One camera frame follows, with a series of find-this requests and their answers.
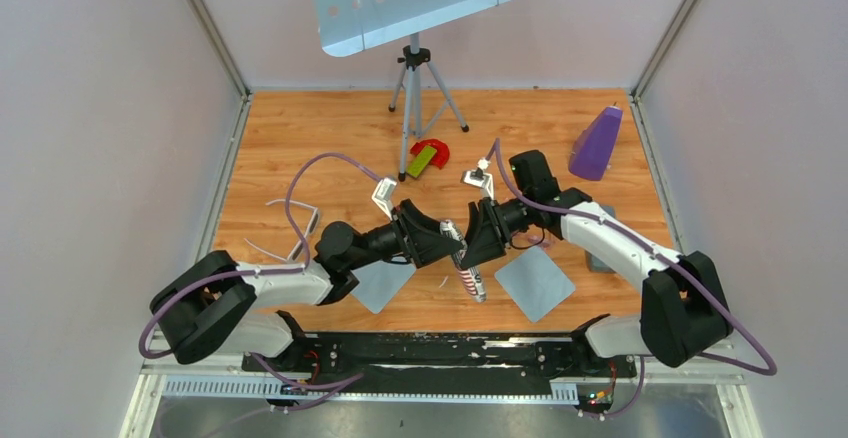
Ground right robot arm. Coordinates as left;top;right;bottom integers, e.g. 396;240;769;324
461;150;734;376

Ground green rectangular block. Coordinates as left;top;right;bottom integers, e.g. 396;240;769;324
406;145;438;179

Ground striped printed glasses pouch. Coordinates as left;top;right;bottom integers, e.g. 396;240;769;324
440;219;487;303

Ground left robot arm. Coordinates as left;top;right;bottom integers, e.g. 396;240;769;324
149;200;463;371

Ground left blue cleaning cloth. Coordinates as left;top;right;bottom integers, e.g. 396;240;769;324
351;261;417;314

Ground red curved plastic piece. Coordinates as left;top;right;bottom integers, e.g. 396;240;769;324
410;138;450;169

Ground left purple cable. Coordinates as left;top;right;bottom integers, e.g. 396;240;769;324
137;152;383;361

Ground right blue cleaning cloth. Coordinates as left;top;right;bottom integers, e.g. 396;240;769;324
495;247;576;323

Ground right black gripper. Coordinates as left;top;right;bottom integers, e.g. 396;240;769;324
455;193;535;271

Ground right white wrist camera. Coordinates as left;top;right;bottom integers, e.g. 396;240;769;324
461;158;495;199

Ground white slotted cable duct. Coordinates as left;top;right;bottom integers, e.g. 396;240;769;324
162;375;579;406

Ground grey tripod stand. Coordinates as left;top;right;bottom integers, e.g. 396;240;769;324
388;32;470;182

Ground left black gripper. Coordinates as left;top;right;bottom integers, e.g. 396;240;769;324
347;200;462;272

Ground white sunglasses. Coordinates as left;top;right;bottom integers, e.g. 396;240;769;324
242;197;325;264

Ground grey glasses case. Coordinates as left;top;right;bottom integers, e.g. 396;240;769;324
585;204;616;274

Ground blue cleaning cloth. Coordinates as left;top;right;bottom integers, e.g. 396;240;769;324
351;261;417;314
495;247;576;323

